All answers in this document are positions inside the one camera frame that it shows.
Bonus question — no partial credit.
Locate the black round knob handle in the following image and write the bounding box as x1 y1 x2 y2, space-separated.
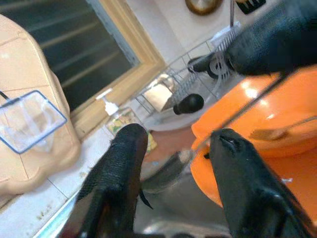
173 93 205 115

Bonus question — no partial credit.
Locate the brown spoon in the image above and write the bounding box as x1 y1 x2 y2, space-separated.
249 116 317 142

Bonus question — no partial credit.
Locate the thin metal rod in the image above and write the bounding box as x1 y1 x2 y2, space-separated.
229 0 235 28

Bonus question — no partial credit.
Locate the black pan handle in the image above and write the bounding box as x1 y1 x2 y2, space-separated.
187 52 231 79

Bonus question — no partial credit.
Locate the white slotted plastic holder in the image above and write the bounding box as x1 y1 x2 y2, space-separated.
210 21 242 82

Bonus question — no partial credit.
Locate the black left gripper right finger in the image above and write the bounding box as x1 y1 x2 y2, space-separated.
204 128 317 238

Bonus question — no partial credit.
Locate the orange plate with black print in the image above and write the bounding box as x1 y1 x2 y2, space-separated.
190 68 317 208

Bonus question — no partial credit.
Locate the metal wire dish rack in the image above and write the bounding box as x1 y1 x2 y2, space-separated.
131 24 246 117

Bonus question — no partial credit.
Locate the beige plastic container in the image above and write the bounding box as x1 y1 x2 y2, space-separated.
0 13 82 206

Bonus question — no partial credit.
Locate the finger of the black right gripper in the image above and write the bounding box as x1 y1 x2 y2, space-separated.
226 0 317 76

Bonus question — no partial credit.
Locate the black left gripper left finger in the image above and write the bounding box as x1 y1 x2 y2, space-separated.
61 123 154 238

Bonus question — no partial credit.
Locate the yellow green sponge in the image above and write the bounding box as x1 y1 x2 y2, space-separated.
147 132 159 152

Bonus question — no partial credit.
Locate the steel sink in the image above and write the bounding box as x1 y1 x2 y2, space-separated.
32 128 231 238

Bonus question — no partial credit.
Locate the shiny metal cup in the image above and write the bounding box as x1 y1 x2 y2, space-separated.
143 74 175 111

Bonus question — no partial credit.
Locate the wooden framed window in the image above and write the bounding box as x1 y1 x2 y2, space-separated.
0 0 166 139

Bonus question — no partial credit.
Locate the clear blue-rimmed plastic tag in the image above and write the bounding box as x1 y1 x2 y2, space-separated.
0 90 68 154

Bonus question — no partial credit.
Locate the clear soap pump bottle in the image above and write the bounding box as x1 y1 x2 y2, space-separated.
96 88 149 139

